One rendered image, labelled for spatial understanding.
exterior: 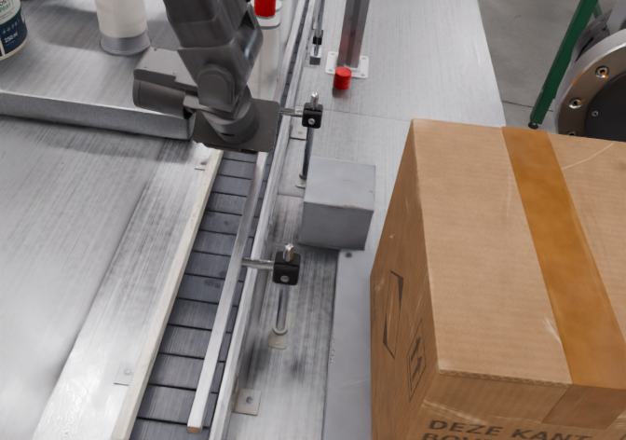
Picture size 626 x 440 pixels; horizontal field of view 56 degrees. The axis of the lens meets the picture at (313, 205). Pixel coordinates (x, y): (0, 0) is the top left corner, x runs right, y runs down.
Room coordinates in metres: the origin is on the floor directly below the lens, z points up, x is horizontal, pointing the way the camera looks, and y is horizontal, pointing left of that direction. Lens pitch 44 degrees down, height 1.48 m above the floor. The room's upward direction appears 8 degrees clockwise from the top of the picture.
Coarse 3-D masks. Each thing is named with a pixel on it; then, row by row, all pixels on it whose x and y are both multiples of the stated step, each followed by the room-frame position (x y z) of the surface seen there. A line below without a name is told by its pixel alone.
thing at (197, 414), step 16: (304, 0) 1.09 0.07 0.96; (288, 48) 0.90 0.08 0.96; (288, 64) 0.85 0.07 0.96; (256, 160) 0.60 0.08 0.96; (256, 176) 0.57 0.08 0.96; (256, 192) 0.54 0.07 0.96; (240, 224) 0.48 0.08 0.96; (240, 240) 0.46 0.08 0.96; (240, 256) 0.43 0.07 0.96; (224, 288) 0.38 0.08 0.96; (224, 304) 0.36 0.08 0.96; (224, 320) 0.34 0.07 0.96; (224, 336) 0.33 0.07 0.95; (208, 352) 0.30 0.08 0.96; (208, 368) 0.29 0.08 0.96; (208, 384) 0.27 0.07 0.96; (208, 400) 0.26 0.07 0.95; (192, 416) 0.24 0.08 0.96; (192, 432) 0.23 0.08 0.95
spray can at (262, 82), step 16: (256, 0) 0.83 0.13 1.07; (272, 0) 0.83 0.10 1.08; (256, 16) 0.83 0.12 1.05; (272, 16) 0.84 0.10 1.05; (272, 32) 0.82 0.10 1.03; (272, 48) 0.83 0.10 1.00; (256, 64) 0.82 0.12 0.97; (272, 64) 0.83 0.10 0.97; (256, 80) 0.82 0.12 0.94; (272, 80) 0.83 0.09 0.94; (256, 96) 0.82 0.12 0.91; (272, 96) 0.83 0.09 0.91
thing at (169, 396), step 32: (224, 160) 0.68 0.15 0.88; (224, 192) 0.62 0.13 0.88; (224, 224) 0.55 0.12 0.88; (256, 224) 0.56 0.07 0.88; (192, 256) 0.49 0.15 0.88; (224, 256) 0.50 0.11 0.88; (192, 288) 0.44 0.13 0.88; (192, 320) 0.39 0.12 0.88; (160, 352) 0.35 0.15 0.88; (192, 352) 0.35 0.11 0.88; (224, 352) 0.36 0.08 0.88; (160, 384) 0.31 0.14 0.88; (192, 384) 0.31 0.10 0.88; (160, 416) 0.27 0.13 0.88
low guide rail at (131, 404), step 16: (208, 176) 0.61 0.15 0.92; (208, 192) 0.58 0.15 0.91; (192, 208) 0.54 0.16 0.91; (192, 224) 0.51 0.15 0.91; (192, 240) 0.49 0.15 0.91; (176, 256) 0.46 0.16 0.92; (176, 272) 0.43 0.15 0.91; (176, 288) 0.42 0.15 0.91; (160, 304) 0.38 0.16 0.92; (160, 320) 0.36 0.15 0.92; (160, 336) 0.35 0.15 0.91; (144, 352) 0.32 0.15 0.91; (144, 368) 0.30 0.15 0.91; (144, 384) 0.29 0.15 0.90; (128, 400) 0.27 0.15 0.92; (128, 416) 0.25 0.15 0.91; (128, 432) 0.24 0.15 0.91
